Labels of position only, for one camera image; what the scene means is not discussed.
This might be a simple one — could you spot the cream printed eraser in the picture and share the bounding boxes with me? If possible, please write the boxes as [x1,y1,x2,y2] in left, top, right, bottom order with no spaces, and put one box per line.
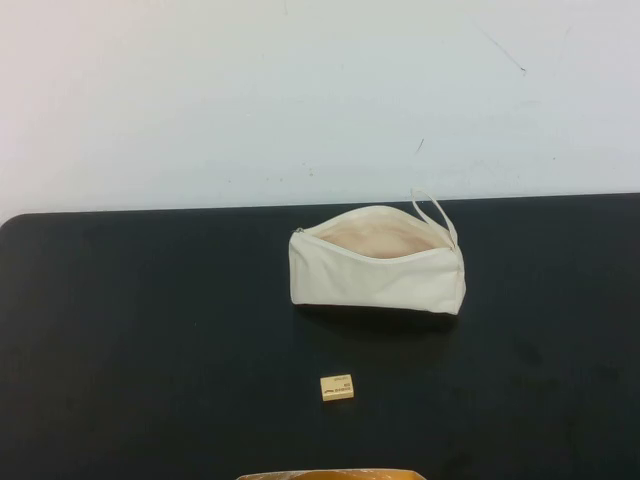
[319,373,357,404]

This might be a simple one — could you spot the yellow-brown robot base cover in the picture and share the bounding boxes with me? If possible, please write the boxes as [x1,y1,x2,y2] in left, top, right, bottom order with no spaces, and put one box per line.
[235,468,422,480]

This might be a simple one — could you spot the cream zippered pencil case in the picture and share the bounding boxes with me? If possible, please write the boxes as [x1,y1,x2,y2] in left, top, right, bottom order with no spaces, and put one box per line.
[288,188,467,318]

